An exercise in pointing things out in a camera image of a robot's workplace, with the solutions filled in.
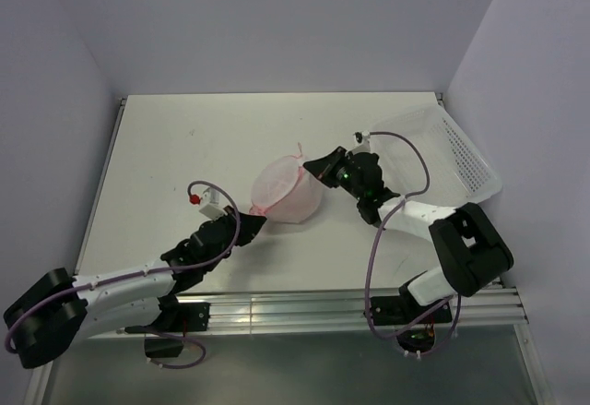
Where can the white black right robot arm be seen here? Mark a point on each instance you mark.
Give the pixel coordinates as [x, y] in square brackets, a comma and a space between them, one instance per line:
[470, 251]

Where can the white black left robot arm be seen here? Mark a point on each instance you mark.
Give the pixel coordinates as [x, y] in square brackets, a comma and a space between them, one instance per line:
[61, 309]

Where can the pink bra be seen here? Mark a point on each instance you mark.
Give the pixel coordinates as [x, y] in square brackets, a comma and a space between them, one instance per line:
[300, 203]

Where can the white perforated plastic basket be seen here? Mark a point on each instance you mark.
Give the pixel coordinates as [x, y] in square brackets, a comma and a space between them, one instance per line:
[426, 139]

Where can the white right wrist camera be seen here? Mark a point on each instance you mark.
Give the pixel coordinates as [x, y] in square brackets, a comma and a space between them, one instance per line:
[362, 142]

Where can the white mesh laundry bag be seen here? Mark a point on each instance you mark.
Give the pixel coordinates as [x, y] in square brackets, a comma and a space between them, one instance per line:
[275, 181]

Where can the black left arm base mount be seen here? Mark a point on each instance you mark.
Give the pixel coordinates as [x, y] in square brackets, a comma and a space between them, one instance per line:
[169, 334]

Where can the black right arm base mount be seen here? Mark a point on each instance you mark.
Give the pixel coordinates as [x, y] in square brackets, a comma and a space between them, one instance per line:
[393, 317]

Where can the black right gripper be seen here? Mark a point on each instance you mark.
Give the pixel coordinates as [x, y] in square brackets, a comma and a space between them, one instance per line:
[324, 168]

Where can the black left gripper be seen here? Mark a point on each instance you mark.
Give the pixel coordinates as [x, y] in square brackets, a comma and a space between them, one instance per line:
[249, 226]

